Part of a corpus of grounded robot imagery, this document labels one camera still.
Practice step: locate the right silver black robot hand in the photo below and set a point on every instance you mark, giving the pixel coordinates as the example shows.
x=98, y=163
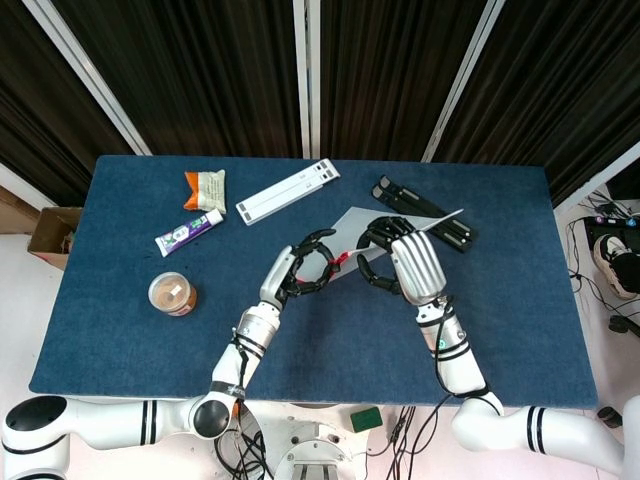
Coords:
x=417, y=265

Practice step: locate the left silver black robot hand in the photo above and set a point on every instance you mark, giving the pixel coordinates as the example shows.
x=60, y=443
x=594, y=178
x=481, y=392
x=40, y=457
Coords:
x=275, y=275

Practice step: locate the small red object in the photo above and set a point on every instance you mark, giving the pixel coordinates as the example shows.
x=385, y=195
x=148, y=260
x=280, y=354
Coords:
x=342, y=258

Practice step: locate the white mesh zipper pouch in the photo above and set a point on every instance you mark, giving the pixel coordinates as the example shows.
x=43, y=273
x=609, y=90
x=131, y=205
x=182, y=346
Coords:
x=350, y=235

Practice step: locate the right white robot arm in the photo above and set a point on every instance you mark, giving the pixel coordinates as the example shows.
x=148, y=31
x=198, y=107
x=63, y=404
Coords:
x=465, y=370

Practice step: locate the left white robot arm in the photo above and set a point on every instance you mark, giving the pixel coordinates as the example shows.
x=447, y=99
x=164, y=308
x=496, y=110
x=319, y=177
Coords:
x=165, y=415

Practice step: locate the black folding laptop stand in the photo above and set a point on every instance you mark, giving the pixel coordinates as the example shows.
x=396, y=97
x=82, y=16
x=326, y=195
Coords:
x=450, y=227

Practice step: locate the white folding laptop stand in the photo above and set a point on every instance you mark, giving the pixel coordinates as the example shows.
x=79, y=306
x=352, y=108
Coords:
x=285, y=195

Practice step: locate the purple white toothpaste tube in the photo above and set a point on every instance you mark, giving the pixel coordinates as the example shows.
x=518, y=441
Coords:
x=185, y=235

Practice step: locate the clear rubber band jar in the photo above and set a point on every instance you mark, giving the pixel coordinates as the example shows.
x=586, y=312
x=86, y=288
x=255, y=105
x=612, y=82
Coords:
x=172, y=295

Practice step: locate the orange white snack packet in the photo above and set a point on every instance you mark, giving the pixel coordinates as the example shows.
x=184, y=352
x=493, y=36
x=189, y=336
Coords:
x=205, y=192

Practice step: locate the green square pad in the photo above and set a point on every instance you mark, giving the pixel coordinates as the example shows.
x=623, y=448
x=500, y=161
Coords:
x=365, y=420

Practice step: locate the blue velvet table cloth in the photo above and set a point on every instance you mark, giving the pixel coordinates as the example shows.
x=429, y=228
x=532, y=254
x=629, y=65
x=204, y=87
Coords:
x=125, y=350

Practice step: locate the white robot torso base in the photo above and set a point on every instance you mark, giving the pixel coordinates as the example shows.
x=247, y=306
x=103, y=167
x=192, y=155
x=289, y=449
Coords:
x=310, y=450

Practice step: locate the black pleated curtain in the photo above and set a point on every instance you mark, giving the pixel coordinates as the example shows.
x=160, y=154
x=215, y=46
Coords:
x=35, y=100
x=565, y=75
x=390, y=75
x=200, y=75

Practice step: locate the black white sneaker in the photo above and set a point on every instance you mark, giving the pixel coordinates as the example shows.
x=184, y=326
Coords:
x=617, y=265

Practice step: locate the brown cardboard box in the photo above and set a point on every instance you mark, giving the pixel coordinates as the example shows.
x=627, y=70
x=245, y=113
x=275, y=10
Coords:
x=52, y=235

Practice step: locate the white frame post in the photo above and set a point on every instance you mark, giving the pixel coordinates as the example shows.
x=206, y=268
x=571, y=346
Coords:
x=600, y=172
x=306, y=75
x=462, y=80
x=90, y=75

